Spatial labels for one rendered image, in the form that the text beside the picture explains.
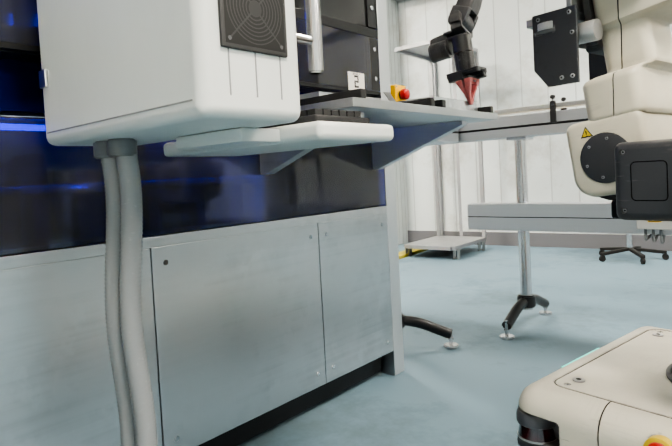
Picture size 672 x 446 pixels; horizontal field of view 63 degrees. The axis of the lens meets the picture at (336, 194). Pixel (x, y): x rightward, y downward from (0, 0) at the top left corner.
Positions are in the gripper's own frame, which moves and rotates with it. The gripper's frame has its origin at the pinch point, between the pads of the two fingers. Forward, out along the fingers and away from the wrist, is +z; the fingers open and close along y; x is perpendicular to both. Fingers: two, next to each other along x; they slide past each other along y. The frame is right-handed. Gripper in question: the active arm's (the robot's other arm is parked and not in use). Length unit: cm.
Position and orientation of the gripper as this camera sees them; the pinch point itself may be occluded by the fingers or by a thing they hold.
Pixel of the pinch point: (470, 101)
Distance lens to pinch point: 167.1
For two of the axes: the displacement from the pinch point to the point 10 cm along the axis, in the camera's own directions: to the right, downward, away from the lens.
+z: 1.4, 9.9, -0.2
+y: -7.6, 1.2, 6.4
